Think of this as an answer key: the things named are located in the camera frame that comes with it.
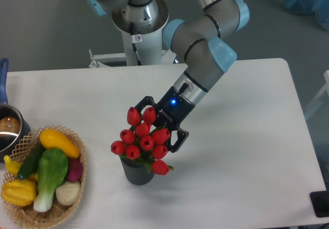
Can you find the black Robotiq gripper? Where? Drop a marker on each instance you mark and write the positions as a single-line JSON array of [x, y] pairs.
[[171, 110]]

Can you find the red tulip bouquet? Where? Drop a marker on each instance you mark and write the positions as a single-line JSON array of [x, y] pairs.
[[142, 145]]

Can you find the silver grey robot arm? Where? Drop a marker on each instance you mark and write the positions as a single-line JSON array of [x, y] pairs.
[[145, 28]]

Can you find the dark grey ribbed vase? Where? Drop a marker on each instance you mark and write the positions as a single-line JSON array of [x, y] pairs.
[[136, 173]]

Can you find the purple red radish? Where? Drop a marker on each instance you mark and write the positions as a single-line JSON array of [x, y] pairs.
[[75, 170]]

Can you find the yellow squash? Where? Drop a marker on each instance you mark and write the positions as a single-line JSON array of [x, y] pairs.
[[51, 138]]

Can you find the green bok choy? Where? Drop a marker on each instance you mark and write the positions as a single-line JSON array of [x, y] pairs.
[[52, 169]]

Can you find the white garlic bulb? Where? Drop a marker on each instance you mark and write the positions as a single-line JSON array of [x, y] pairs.
[[67, 193]]

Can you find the dark green cucumber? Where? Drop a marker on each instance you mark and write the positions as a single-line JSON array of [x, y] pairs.
[[30, 164]]

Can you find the small yellow banana pepper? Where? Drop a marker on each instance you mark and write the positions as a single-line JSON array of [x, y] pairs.
[[13, 166]]

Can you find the yellow bell pepper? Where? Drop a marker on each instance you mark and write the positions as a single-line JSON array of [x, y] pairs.
[[19, 192]]

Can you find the woven wicker basket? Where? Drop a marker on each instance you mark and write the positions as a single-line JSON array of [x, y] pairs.
[[27, 217]]

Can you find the black device at edge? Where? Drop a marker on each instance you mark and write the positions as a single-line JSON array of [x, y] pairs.
[[319, 201]]

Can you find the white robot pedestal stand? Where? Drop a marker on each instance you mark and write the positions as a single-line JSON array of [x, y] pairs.
[[139, 49]]

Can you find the blue handled saucepan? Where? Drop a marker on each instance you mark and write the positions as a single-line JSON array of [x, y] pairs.
[[13, 125]]

